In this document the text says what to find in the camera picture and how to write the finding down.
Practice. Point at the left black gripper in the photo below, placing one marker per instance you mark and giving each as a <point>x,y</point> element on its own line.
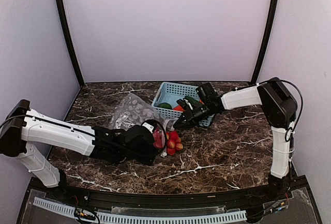
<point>149,159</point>

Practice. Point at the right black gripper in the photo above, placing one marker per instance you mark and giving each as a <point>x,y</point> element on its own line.
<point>190,119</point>

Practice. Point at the orange persimmon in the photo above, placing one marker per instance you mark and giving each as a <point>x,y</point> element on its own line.
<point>178,108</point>

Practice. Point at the green cucumber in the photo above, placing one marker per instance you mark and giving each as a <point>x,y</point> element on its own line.
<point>195,103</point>

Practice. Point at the green pepper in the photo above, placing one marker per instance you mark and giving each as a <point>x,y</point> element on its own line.
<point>165,105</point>

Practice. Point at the red cherry bunch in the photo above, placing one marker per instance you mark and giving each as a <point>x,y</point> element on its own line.
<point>168,145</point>

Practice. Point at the light blue plastic basket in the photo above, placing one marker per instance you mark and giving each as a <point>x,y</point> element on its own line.
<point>174,93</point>

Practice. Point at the clear zip top bag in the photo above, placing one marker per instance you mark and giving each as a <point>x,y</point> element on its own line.
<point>132,110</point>

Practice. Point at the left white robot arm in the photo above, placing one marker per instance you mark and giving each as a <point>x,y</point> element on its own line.
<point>24,126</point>

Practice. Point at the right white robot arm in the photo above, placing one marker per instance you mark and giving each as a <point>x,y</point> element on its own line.
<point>279,107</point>

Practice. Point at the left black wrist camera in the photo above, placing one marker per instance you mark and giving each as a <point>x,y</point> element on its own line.
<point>139,139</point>

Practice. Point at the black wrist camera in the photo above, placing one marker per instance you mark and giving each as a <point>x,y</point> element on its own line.
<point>139,139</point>
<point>206,92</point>

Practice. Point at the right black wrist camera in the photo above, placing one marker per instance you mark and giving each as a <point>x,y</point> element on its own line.
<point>206,92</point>

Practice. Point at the white slotted cable duct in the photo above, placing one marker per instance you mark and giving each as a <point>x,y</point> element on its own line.
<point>143,215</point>

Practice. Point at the black front rail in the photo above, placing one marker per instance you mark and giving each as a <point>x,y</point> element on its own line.
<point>250,198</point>

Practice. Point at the right black frame post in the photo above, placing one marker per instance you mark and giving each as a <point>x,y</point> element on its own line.
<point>265,40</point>

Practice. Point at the black frame post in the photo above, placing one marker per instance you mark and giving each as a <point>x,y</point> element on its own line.
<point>265,40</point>
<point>69,44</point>

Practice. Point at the left black frame post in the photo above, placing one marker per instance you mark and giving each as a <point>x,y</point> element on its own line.
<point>69,44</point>

